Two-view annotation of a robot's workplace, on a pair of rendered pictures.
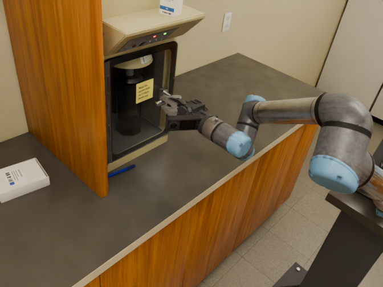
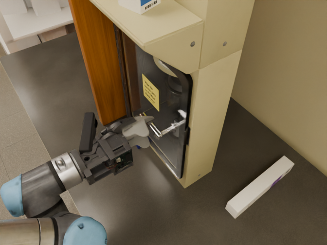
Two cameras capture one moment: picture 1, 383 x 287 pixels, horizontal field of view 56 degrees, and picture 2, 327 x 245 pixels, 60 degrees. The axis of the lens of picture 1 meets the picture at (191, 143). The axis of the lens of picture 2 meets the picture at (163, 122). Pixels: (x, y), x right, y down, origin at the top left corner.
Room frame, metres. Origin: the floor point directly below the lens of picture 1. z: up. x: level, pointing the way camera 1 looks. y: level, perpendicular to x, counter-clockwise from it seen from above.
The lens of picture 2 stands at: (1.26, -0.30, 1.75)
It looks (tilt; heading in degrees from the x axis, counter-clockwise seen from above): 50 degrees down; 107
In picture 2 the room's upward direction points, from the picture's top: straight up
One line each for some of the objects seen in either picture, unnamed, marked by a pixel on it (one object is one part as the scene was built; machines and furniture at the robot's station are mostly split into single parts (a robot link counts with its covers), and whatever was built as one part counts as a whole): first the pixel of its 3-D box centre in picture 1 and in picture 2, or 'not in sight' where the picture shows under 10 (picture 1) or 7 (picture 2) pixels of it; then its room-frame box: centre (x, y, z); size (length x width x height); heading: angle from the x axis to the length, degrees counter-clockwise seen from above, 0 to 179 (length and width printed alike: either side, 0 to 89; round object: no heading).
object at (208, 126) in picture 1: (212, 127); (68, 169); (0.96, -0.06, 1.20); 0.08 x 0.05 x 0.08; 142
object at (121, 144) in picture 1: (141, 103); (151, 103); (1.07, 0.19, 1.19); 0.30 x 0.01 x 0.40; 142
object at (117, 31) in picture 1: (155, 33); (125, 16); (1.04, 0.15, 1.46); 0.32 x 0.12 x 0.10; 142
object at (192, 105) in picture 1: (196, 117); (102, 154); (1.02, 0.00, 1.20); 0.12 x 0.09 x 0.08; 52
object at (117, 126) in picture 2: (179, 105); (119, 130); (1.04, 0.06, 1.22); 0.09 x 0.02 x 0.05; 52
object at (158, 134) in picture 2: (163, 98); (156, 123); (1.11, 0.12, 1.20); 0.10 x 0.05 x 0.03; 142
